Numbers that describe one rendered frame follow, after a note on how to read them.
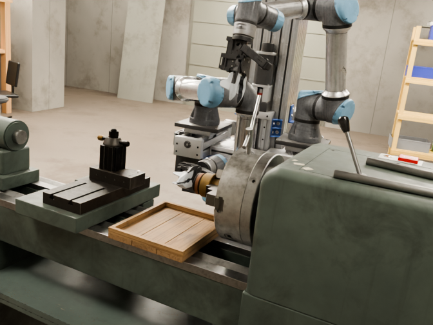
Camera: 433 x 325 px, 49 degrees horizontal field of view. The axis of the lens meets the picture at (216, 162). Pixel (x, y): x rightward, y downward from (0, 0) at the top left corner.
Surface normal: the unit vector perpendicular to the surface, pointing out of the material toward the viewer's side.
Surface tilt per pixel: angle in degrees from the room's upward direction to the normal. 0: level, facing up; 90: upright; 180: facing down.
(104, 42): 90
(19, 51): 90
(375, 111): 90
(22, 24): 90
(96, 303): 0
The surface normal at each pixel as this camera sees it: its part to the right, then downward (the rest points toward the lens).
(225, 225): -0.45, 0.55
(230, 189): -0.38, -0.18
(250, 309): -0.44, 0.19
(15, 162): 0.89, 0.21
